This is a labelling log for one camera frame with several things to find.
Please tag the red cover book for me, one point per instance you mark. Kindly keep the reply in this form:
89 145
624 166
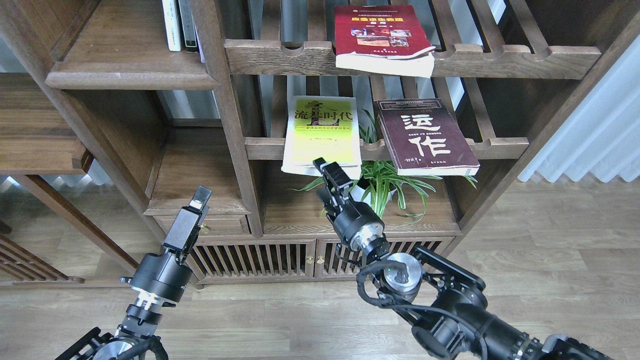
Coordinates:
387 40

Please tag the white plant pot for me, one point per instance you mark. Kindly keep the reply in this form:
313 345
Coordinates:
375 192

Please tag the green spider plant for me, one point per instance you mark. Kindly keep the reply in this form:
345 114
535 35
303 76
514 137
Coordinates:
385 170

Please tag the dark maroon book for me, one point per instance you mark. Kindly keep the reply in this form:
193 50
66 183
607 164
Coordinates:
423 138

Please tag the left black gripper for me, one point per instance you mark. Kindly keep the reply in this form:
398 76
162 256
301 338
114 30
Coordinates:
166 274

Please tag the yellow green cover book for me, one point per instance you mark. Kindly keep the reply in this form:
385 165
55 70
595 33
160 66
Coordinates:
322 126

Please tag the white curtain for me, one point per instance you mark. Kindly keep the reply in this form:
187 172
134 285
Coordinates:
601 138

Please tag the dark upright book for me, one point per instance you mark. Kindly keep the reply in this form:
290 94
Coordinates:
190 39

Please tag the white upright book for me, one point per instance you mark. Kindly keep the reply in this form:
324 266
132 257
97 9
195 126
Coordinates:
171 15

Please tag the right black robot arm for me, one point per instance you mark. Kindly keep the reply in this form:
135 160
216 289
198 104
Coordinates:
443 303

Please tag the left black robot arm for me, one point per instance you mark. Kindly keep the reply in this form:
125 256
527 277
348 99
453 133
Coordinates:
133 337

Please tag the dark wooden bookshelf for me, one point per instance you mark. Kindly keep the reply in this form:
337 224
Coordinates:
162 123

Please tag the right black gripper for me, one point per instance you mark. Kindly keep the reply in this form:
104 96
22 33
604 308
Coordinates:
355 223

